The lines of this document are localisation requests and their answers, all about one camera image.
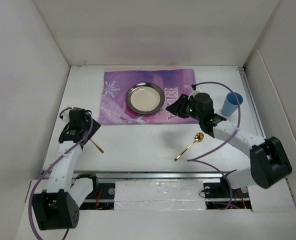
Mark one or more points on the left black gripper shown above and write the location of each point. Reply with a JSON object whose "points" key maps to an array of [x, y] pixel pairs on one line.
{"points": [[94, 128]]}

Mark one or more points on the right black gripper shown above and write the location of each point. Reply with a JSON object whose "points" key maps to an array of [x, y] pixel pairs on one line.
{"points": [[178, 106]]}

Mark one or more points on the gold fork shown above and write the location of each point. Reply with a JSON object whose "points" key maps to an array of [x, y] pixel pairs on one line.
{"points": [[97, 146]]}

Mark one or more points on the metal rimmed cream plate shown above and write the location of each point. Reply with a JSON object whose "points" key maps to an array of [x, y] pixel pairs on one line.
{"points": [[145, 98]]}

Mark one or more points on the gold spoon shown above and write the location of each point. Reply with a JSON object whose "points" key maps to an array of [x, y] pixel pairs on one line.
{"points": [[197, 139]]}

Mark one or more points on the purple printed cloth placemat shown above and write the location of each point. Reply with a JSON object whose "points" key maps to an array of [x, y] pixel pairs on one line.
{"points": [[117, 81]]}

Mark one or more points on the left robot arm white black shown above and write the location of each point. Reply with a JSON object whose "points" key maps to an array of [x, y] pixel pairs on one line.
{"points": [[58, 205]]}

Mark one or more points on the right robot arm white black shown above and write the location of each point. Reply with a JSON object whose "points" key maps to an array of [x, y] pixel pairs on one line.
{"points": [[269, 162]]}

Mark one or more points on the blue plastic cup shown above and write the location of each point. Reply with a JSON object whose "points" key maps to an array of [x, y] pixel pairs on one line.
{"points": [[230, 104]]}

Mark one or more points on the white foam block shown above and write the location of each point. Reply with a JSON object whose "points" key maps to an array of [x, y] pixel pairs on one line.
{"points": [[159, 195]]}

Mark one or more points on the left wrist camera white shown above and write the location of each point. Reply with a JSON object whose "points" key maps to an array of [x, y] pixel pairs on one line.
{"points": [[64, 115]]}

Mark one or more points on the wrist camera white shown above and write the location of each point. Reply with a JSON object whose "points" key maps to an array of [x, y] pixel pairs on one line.
{"points": [[196, 90], [64, 115]]}

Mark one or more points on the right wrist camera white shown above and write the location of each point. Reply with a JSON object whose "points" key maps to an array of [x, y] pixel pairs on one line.
{"points": [[196, 90]]}

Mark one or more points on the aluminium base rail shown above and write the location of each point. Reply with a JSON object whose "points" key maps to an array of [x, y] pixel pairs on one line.
{"points": [[136, 151]]}

